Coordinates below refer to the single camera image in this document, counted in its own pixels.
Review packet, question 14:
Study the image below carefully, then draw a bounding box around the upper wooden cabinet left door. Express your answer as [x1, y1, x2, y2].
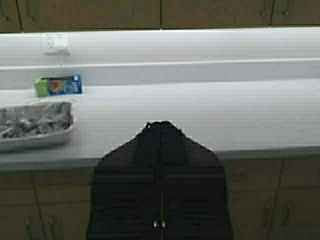
[16, 0, 161, 33]

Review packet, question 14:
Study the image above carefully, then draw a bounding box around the lower left wooden drawer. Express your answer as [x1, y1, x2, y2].
[31, 167, 94, 240]

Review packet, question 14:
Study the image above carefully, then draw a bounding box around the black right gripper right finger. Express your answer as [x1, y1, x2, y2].
[161, 121, 233, 240]

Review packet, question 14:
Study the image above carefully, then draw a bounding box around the white wall outlet plate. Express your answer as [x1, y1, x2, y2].
[41, 32, 71, 56]

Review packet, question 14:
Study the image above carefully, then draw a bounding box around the blue green Ziploc box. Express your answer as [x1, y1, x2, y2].
[34, 75, 83, 97]

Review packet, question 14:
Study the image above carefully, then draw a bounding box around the aluminium foil tray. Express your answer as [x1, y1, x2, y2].
[0, 99, 76, 153]

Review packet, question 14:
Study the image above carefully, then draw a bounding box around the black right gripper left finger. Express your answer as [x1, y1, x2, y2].
[86, 122, 162, 240]

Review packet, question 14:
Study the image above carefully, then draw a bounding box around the lower right wooden drawer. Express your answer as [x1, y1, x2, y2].
[223, 158, 283, 240]

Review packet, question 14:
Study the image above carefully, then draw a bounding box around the upper wooden cabinet right door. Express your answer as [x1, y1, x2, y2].
[161, 0, 273, 29]

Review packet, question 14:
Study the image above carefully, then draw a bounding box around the wooden cabinet door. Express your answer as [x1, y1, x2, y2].
[16, 0, 161, 33]
[161, 0, 273, 29]

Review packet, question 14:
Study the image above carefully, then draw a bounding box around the white plug adapter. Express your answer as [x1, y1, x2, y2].
[54, 42, 69, 53]

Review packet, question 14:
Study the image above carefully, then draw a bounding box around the wooden drawer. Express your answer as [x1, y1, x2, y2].
[223, 158, 283, 240]
[31, 167, 94, 240]

